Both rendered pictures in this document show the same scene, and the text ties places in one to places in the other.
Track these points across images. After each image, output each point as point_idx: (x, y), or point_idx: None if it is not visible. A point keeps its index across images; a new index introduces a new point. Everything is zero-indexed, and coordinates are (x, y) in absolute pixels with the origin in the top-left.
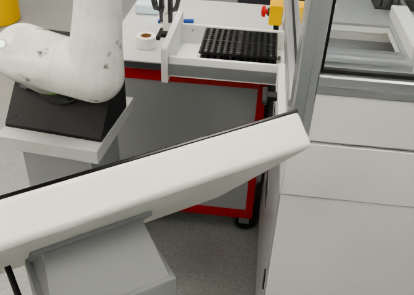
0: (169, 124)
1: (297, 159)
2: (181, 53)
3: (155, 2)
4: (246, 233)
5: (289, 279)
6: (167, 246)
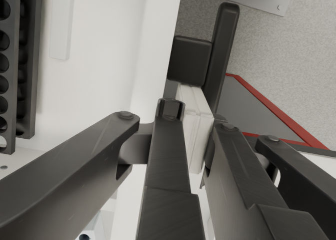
0: (173, 92)
1: None
2: (129, 63)
3: (280, 161)
4: None
5: None
6: (176, 26)
